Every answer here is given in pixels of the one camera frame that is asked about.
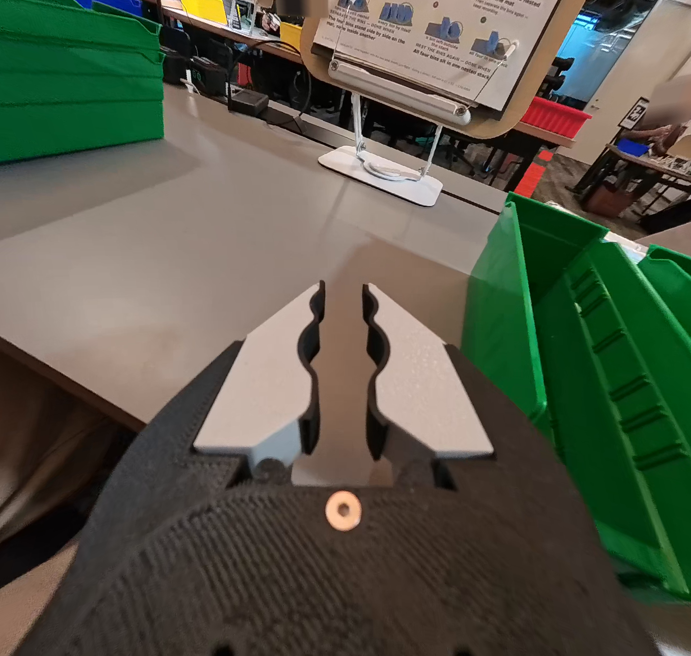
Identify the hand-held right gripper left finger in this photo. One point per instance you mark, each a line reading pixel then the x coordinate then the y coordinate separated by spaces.
pixel 259 397

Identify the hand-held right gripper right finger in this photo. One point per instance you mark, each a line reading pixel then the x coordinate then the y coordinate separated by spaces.
pixel 432 402

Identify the green plastic bin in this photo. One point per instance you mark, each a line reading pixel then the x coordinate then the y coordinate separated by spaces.
pixel 669 289
pixel 502 316

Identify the stack of green bins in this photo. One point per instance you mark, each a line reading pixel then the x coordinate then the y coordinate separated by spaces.
pixel 81 116

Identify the grey desk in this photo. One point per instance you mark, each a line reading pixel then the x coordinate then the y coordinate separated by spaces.
pixel 162 235

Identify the white document stand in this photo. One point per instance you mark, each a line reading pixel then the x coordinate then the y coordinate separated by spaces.
pixel 410 189

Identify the black power adapter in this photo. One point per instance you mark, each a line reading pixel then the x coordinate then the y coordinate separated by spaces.
pixel 248 102

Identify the red ribbed bin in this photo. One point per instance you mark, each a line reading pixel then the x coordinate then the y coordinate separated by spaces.
pixel 556 117

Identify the black power station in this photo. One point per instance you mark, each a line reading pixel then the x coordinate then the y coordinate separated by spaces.
pixel 208 75

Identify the small black-white tag sign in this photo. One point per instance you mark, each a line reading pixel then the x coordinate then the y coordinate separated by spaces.
pixel 636 113

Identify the small yellow bin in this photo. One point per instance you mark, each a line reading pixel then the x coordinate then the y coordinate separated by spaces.
pixel 291 36

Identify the tan backing board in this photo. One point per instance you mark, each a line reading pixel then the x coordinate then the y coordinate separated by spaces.
pixel 556 45

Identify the clear acrylic sign holder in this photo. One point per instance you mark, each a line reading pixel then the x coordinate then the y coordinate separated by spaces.
pixel 244 13

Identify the large yellow bin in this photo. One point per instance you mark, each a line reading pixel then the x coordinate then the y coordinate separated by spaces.
pixel 202 7

